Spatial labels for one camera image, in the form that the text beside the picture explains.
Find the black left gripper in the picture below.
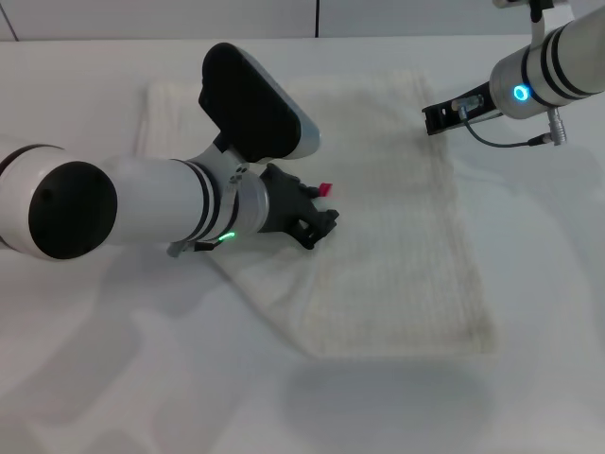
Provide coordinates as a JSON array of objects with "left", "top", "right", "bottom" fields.
[{"left": 257, "top": 163, "right": 341, "bottom": 251}]

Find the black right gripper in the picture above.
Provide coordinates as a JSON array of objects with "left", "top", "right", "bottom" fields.
[{"left": 421, "top": 82, "right": 503, "bottom": 137}]

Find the white towel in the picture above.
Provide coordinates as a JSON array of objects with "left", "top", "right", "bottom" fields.
[{"left": 136, "top": 69, "right": 502, "bottom": 359}]

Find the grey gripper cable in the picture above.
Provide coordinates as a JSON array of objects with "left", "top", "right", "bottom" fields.
[{"left": 454, "top": 96, "right": 572, "bottom": 148}]

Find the black white wrist camera box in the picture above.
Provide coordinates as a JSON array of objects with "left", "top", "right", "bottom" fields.
[{"left": 197, "top": 42, "right": 323, "bottom": 165}]

